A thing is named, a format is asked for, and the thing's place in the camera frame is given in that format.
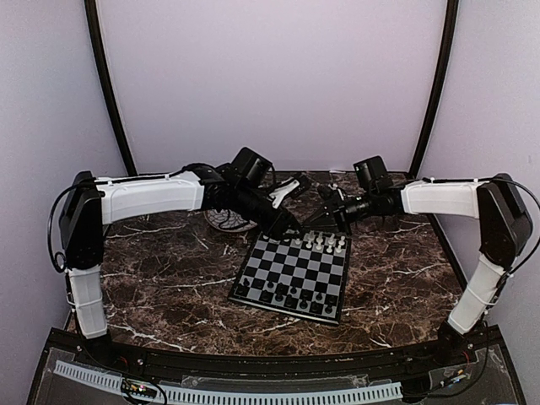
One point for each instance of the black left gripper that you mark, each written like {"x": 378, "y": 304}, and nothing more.
{"x": 282, "y": 220}

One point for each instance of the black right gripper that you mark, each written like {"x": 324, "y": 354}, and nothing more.
{"x": 331, "y": 216}

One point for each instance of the black white chess board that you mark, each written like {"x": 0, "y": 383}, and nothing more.
{"x": 309, "y": 270}

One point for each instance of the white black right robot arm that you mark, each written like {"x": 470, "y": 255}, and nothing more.
{"x": 491, "y": 207}

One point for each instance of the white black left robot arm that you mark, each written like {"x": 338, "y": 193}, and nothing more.
{"x": 92, "y": 210}

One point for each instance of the floral patterned ceramic plate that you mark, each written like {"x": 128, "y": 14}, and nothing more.
{"x": 228, "y": 221}

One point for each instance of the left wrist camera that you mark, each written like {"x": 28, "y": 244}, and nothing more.
{"x": 250, "y": 167}

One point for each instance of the black front frame rail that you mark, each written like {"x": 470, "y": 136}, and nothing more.
{"x": 409, "y": 362}

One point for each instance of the black right corner frame post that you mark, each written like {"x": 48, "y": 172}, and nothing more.
{"x": 443, "y": 59}

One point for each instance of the black corner frame post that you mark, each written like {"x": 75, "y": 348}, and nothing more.
{"x": 443, "y": 59}
{"x": 98, "y": 48}

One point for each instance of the white slotted cable duct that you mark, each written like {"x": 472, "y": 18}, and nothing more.
{"x": 201, "y": 390}

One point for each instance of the black left corner frame post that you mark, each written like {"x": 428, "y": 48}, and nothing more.
{"x": 98, "y": 48}

